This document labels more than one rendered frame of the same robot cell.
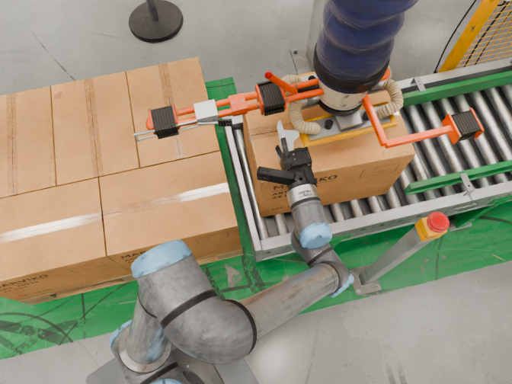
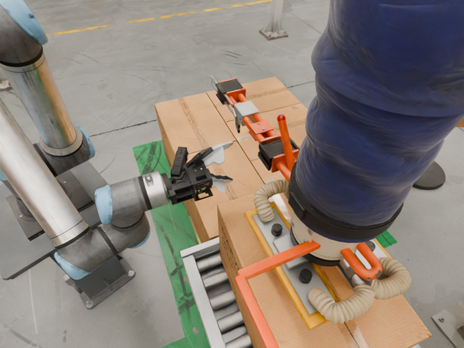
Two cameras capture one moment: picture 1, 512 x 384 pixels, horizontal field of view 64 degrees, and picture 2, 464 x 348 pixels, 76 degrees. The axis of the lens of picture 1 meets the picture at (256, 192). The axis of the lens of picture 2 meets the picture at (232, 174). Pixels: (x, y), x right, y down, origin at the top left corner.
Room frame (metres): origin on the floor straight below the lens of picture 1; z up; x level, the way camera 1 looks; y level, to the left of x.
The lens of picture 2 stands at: (0.55, -0.65, 1.81)
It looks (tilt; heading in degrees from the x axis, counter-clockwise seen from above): 48 degrees down; 80
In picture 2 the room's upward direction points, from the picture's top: straight up
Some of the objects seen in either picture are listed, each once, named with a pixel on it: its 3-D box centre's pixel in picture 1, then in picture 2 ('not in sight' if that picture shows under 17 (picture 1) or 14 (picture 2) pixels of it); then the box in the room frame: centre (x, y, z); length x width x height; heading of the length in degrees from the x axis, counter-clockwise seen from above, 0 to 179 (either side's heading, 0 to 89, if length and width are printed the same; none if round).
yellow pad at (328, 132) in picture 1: (347, 122); (289, 254); (0.76, -0.32, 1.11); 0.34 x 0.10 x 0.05; 103
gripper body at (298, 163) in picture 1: (297, 170); (188, 181); (0.52, -0.13, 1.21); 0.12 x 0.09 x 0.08; 13
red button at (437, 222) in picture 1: (436, 222); not in sight; (0.41, -0.60, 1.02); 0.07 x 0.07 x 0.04
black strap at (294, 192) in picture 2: (351, 57); (342, 188); (0.85, -0.30, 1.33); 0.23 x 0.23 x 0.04
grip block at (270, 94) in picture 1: (270, 97); (278, 152); (0.79, -0.06, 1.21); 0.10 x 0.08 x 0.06; 13
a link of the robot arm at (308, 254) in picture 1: (308, 239); (128, 226); (0.34, -0.16, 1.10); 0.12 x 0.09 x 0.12; 32
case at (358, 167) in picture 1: (318, 147); (297, 285); (0.85, -0.28, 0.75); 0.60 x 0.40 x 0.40; 100
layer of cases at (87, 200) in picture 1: (110, 175); (249, 158); (0.93, 0.77, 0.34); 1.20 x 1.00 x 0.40; 102
